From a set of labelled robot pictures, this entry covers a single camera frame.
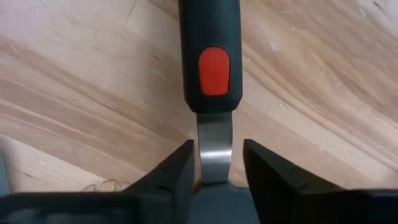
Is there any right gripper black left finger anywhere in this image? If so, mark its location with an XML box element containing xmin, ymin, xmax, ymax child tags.
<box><xmin>0</xmin><ymin>139</ymin><xmax>196</xmax><ymax>224</ymax></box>

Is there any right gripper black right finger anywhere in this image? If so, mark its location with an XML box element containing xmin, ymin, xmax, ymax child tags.
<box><xmin>243</xmin><ymin>138</ymin><xmax>398</xmax><ymax>224</ymax></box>

